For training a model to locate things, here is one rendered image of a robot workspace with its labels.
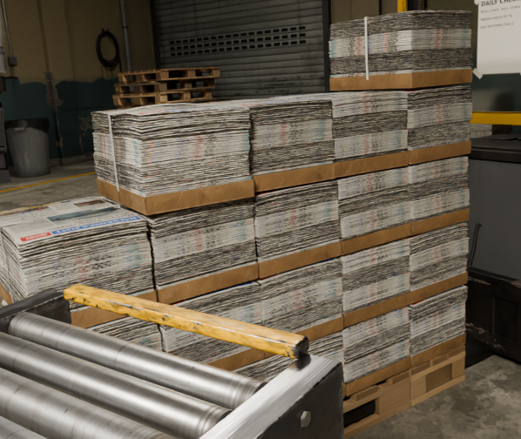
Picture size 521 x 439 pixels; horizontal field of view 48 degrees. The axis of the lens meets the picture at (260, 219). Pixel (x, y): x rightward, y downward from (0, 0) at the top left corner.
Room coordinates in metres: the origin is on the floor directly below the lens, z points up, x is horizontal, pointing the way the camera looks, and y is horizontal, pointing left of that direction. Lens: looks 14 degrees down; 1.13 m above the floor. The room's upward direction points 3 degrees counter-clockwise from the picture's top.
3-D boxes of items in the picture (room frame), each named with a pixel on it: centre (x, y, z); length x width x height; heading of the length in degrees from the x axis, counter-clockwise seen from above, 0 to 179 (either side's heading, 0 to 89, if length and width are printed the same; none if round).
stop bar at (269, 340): (0.77, 0.13, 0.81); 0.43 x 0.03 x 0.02; 54
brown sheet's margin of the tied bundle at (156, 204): (1.44, 0.17, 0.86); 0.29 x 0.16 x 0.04; 121
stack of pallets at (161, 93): (8.41, 1.17, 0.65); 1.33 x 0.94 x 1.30; 148
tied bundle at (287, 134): (1.72, 0.00, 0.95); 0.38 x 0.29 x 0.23; 31
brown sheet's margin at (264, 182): (1.72, 0.00, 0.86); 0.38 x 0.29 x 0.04; 31
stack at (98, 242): (1.64, 0.11, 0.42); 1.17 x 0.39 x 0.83; 123
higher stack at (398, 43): (2.04, -0.49, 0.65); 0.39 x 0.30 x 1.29; 33
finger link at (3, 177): (1.33, 0.58, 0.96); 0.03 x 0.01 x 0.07; 123
